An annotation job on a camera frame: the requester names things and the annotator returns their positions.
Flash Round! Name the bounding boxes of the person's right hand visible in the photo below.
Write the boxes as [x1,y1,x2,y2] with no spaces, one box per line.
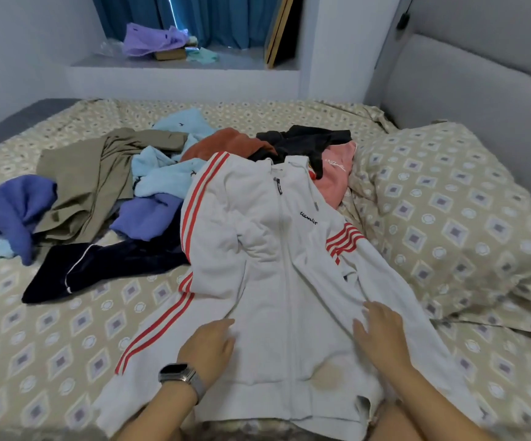
[352,300,415,377]

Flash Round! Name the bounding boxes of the clear plastic bag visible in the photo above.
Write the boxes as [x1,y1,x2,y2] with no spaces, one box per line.
[98,39,127,59]

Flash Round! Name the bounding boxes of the leaning wooden picture frames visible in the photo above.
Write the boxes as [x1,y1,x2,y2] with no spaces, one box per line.
[264,0,305,70]

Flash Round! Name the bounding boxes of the person's left hand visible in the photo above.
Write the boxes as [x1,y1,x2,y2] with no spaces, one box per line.
[175,317,237,386]

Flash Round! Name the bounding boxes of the purple cloth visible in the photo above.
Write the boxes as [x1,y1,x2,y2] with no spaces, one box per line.
[121,23,191,59]

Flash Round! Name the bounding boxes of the person's right forearm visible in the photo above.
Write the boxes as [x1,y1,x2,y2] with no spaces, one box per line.
[385,363,500,441]

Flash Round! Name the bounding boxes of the grey upholstered headboard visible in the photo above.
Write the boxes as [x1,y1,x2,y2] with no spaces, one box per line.
[365,0,531,226]

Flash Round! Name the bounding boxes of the rust brown garment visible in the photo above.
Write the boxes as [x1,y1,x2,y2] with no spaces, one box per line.
[181,127,276,164]

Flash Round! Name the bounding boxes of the patterned beige pillow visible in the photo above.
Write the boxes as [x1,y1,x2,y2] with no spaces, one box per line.
[350,121,531,341]

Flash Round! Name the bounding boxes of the light blue fleece garment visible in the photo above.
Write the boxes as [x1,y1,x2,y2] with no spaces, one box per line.
[132,107,216,200]

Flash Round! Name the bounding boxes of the black garment yellow print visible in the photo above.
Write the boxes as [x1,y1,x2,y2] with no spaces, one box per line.
[249,124,353,180]

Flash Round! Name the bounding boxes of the blue curtain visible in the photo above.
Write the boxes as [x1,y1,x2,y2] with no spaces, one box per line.
[91,0,285,50]

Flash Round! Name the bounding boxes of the white red-striped zip jacket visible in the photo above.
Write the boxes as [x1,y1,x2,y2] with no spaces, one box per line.
[93,151,487,441]

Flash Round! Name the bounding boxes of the olive green trousers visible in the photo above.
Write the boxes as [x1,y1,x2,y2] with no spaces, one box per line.
[34,128,188,246]

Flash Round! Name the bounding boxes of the pink shirt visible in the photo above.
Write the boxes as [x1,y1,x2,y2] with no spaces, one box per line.
[311,140,358,209]

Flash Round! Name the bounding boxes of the navy velvet garment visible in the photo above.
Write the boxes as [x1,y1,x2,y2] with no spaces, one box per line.
[22,211,193,304]

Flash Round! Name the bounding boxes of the teal small item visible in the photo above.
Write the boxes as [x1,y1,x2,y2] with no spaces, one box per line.
[185,47,221,65]

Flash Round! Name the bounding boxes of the black cable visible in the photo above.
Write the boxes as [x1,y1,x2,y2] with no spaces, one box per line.
[396,0,416,31]

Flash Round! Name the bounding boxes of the grey band wristwatch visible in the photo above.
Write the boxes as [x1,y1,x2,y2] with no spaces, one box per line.
[158,363,208,405]

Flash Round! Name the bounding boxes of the person's left forearm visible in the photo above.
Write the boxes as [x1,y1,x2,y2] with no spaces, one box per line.
[114,385,197,441]

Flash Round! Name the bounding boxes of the bed with patterned beige sheet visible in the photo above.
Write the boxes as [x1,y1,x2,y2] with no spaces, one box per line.
[0,0,531,441]

